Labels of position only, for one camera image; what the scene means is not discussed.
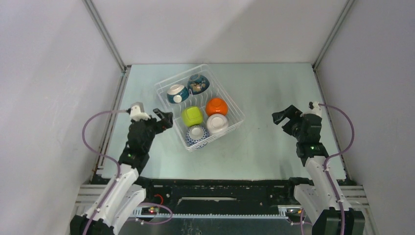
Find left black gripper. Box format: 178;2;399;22
131;109;172;152

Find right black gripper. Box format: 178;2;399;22
272;105;305;142

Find teal bowl white dots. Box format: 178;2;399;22
166;84;189;104

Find lime green square bowl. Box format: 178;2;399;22
181;106;204;127

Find dark blue floral bowl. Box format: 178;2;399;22
187;74;210;95

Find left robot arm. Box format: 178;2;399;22
69;104;173;235

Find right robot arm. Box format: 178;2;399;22
272;102;366;235

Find blue white patterned bowl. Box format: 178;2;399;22
185;125;210;146

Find orange bowl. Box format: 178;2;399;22
205;97;229;116

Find plain white bowl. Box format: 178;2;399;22
206;114;229;135

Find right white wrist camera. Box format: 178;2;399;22
300;101;322;118

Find white wire dish rack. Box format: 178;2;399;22
155;64;245;152

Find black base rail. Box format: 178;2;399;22
135;176;314;217

